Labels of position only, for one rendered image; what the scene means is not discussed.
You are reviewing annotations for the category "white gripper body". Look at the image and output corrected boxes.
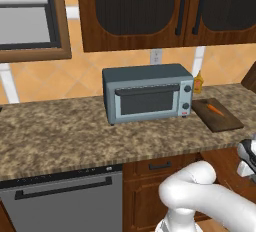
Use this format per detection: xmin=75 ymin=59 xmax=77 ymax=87
xmin=236 ymin=160 xmax=256 ymax=179

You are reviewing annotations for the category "grey toaster oven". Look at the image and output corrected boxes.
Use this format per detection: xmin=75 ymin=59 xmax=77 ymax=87
xmin=101 ymin=63 xmax=195 ymax=127

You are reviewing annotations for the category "wooden framed window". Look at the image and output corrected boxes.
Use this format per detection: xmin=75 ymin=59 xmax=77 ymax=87
xmin=0 ymin=0 xmax=73 ymax=64

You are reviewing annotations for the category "black dishwasher handle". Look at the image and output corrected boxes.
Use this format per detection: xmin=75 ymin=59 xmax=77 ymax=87
xmin=13 ymin=176 xmax=114 ymax=201

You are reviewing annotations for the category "brown base cupboard door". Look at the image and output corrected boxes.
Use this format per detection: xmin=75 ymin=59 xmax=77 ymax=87
xmin=200 ymin=146 xmax=256 ymax=204
xmin=123 ymin=173 xmax=211 ymax=232

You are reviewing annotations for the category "orange carrot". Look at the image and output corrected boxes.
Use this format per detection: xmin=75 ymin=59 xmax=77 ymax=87
xmin=206 ymin=103 xmax=225 ymax=117

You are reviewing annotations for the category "dark wooden cutting board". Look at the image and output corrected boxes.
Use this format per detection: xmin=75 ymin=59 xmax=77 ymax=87
xmin=191 ymin=97 xmax=245 ymax=134

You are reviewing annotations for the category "brown wall cupboard door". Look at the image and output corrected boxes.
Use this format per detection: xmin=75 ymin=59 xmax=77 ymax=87
xmin=184 ymin=0 xmax=256 ymax=48
xmin=75 ymin=0 xmax=194 ymax=54

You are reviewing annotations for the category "black drawer handle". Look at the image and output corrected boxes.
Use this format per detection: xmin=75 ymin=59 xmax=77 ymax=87
xmin=148 ymin=160 xmax=173 ymax=171

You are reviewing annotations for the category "brown wooden drawer front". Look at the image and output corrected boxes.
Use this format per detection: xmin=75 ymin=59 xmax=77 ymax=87
xmin=132 ymin=153 xmax=202 ymax=178

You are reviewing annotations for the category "white wall socket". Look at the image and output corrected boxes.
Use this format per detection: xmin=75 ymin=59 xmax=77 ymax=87
xmin=150 ymin=48 xmax=163 ymax=65

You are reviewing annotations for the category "dark brown knife block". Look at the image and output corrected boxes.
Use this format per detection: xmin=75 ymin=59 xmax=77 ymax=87
xmin=240 ymin=61 xmax=256 ymax=94

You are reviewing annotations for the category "black toaster oven handle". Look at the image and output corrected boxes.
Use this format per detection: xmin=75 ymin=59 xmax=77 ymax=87
xmin=114 ymin=83 xmax=181 ymax=98

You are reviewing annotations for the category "black cupboard door handle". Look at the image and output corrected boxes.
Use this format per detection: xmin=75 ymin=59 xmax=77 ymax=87
xmin=174 ymin=0 xmax=190 ymax=37
xmin=191 ymin=0 xmax=208 ymax=36

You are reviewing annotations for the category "yellow mustard bottle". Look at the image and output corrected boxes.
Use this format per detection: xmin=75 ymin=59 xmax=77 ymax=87
xmin=193 ymin=70 xmax=205 ymax=95

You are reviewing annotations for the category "grey dishwasher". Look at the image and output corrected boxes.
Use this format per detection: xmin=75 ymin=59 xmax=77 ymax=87
xmin=0 ymin=163 xmax=125 ymax=232

